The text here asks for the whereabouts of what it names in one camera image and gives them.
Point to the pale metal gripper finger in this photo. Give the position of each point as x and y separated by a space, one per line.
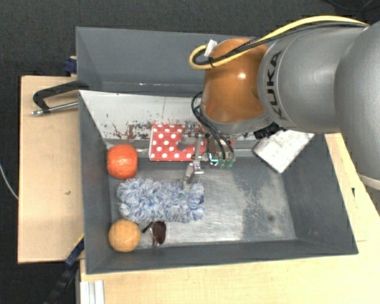
199 168
189 175

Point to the red white-dotted box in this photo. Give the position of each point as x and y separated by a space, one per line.
164 144

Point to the blue and white fluffy cloth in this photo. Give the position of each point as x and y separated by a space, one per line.
158 201

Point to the dark sunglasses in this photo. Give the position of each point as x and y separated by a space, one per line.
159 233

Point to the orange fruit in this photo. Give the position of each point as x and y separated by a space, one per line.
122 161

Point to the grey metal bin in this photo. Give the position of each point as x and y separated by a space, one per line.
259 207

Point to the tan ball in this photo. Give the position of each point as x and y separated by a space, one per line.
124 235

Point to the pale flat board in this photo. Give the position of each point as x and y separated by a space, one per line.
50 176

